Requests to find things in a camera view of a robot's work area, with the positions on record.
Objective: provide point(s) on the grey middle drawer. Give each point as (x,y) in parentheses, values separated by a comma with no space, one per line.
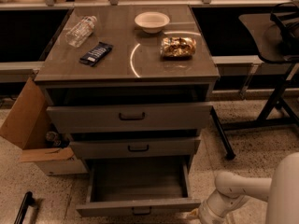
(132,148)

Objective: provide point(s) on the grey drawer cabinet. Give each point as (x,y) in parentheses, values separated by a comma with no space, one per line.
(133,73)

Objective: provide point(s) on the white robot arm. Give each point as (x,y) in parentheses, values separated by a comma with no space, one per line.
(281,192)

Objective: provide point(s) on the white paper bowl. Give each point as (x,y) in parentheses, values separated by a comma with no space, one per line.
(152,22)

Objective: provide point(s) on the golden foil snack bag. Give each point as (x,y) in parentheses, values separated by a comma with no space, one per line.
(178,47)

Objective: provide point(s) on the grey drawer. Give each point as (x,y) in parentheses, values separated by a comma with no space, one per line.
(138,187)
(132,148)
(129,118)

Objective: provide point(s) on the clear plastic water bottle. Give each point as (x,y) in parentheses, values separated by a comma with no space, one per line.
(81,31)

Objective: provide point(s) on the grey bottom drawer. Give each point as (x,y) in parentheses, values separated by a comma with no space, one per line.
(138,187)

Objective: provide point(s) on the black desk with frame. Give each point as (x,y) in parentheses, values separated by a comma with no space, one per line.
(272,49)

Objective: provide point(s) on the open cardboard box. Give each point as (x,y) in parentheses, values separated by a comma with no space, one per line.
(26,127)

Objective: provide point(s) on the dark blue snack bar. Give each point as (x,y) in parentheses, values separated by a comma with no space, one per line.
(93,56)

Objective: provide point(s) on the grey top drawer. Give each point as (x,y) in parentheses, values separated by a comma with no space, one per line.
(129,118)

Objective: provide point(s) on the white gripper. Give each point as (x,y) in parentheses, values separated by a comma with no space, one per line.
(206,214)

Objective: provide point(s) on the black bar on floor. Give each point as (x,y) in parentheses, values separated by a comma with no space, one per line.
(28,200)

